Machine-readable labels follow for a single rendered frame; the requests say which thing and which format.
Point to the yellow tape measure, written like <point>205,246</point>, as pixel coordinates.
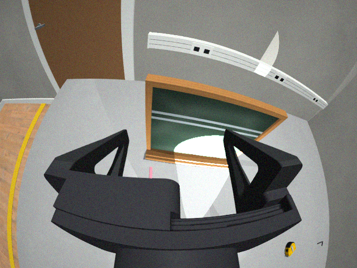
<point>290,248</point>

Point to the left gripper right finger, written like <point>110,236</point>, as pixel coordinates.
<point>276,169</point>

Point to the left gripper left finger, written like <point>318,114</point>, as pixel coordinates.
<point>85,158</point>

